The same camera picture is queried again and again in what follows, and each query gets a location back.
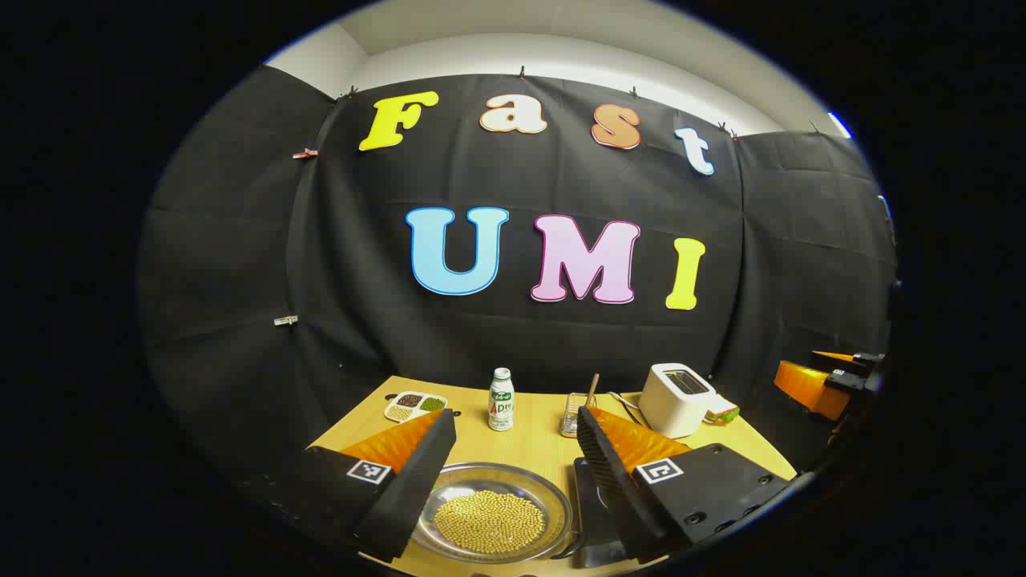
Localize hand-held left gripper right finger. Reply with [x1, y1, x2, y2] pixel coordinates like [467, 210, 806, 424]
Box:
[576, 405, 799, 566]

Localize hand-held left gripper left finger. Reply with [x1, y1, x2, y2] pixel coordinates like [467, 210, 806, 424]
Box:
[273, 409, 458, 564]

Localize black induction cooktop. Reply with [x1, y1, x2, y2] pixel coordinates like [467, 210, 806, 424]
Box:
[571, 457, 636, 570]

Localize stainless steel pot black handles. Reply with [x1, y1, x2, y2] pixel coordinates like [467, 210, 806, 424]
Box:
[411, 461, 588, 566]

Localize white divided bean tray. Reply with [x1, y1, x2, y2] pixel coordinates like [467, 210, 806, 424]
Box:
[383, 390, 448, 424]

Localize pile of yellow soybeans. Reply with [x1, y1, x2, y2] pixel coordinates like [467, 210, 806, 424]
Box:
[433, 490, 547, 555]

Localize white toaster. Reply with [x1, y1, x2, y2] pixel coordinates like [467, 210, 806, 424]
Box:
[638, 362, 716, 439]

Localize white green drink bottle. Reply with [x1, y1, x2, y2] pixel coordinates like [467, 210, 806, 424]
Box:
[487, 367, 516, 432]

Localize black backdrop cloth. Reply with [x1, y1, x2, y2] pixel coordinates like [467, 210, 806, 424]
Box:
[136, 64, 899, 514]

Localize wire mesh utensil holder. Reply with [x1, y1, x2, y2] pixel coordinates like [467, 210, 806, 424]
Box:
[560, 392, 599, 438]

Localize toaster power cable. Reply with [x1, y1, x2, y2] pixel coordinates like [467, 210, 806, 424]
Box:
[608, 391, 647, 426]

